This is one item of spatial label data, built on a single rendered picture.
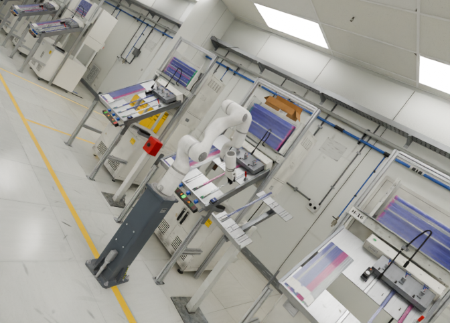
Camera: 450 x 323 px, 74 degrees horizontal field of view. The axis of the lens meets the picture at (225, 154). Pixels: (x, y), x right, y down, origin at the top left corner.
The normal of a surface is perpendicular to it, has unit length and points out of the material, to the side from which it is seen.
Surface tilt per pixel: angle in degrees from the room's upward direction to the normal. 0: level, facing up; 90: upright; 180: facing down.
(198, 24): 90
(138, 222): 90
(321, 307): 45
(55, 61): 90
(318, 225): 90
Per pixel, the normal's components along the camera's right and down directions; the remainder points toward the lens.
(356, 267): 0.05, -0.77
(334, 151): -0.51, -0.28
